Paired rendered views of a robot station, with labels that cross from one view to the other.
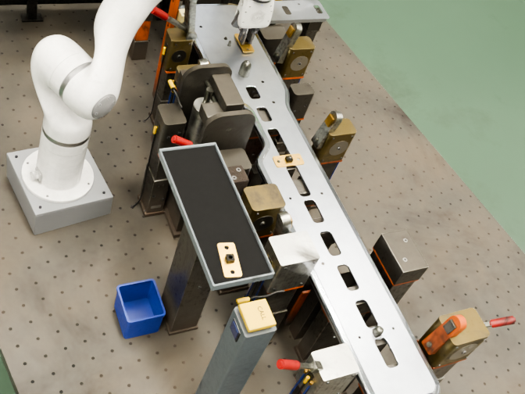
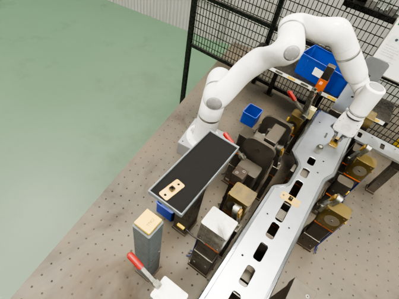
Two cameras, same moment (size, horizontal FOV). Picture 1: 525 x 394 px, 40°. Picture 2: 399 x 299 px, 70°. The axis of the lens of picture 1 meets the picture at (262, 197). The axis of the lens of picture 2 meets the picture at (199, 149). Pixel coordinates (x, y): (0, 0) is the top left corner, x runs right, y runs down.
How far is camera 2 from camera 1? 0.94 m
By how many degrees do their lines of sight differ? 42
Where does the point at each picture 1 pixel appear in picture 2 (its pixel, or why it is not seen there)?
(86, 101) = (206, 95)
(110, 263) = not seen: hidden behind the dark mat
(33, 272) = (160, 162)
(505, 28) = not seen: outside the picture
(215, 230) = (185, 174)
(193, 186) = (203, 152)
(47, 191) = (191, 137)
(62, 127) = (202, 108)
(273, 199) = (245, 198)
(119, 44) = (236, 78)
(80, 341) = (142, 195)
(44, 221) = (181, 148)
